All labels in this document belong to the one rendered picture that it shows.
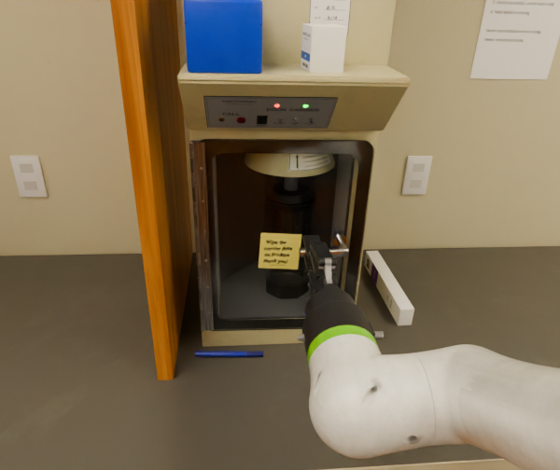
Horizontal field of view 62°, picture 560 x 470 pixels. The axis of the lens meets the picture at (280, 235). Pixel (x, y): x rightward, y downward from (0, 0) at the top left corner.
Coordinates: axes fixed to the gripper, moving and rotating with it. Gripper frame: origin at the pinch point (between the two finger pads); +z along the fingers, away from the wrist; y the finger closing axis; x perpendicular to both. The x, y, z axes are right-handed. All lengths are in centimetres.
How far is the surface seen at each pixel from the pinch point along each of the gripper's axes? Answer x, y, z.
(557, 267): -76, -27, 34
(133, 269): 42, -26, 37
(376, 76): -6.5, 31.0, -4.9
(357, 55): -6.2, 32.4, 5.6
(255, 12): 10.3, 38.7, -5.3
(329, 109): -0.8, 25.6, -1.6
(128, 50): 27.2, 33.8, -3.6
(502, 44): -53, 30, 49
